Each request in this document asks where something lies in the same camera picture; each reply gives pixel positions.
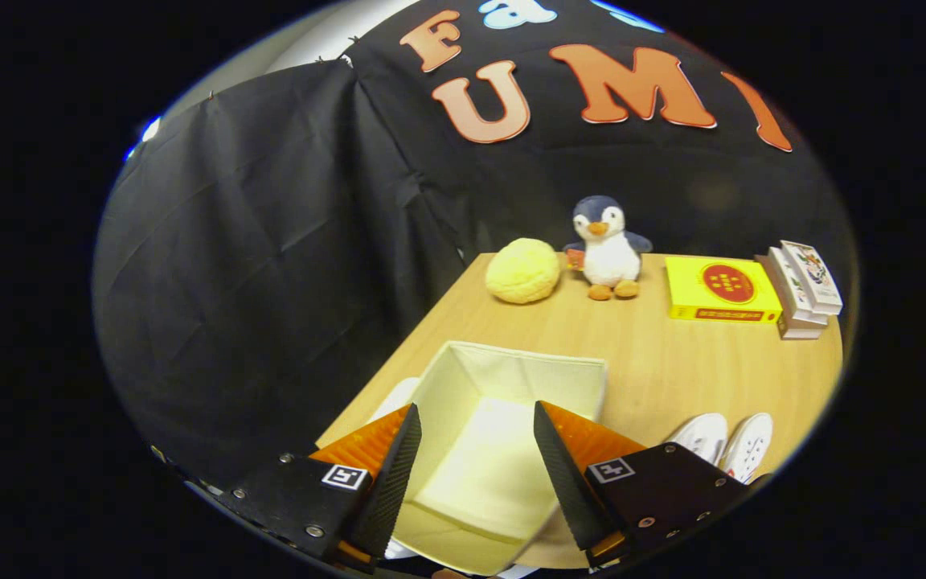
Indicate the white canvas shoe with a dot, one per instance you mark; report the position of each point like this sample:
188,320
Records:
702,438
748,446

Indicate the penguin plush toy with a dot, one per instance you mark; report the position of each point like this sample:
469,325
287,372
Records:
609,257

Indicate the beige fabric storage box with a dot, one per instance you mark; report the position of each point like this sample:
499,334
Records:
487,450

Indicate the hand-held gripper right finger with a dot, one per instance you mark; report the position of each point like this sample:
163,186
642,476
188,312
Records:
567,474

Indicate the brown cover book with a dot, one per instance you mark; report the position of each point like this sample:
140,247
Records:
786,328

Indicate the yellow book with red circle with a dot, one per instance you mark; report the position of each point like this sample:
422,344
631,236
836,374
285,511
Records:
720,289

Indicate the yellow round plush toy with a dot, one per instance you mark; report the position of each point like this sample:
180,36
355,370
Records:
522,271

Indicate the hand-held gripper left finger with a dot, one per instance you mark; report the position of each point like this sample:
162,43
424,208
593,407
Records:
391,482

